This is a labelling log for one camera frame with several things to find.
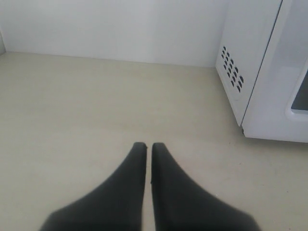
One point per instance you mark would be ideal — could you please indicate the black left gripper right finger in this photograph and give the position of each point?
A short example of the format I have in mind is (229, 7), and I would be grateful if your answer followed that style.
(180, 204)

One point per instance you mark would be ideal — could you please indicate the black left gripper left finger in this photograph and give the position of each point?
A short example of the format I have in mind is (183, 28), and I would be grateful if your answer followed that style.
(115, 205)

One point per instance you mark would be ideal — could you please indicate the white microwave oven body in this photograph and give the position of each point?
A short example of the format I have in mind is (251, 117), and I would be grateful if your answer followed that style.
(248, 27)

